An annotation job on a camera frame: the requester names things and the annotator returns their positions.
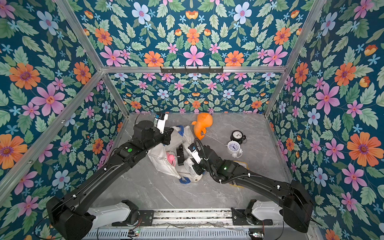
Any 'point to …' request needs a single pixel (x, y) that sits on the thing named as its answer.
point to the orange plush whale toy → (204, 120)
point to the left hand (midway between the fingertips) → (174, 127)
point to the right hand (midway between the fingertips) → (195, 156)
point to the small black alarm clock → (238, 135)
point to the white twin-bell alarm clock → (233, 148)
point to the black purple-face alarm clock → (180, 155)
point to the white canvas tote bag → (164, 157)
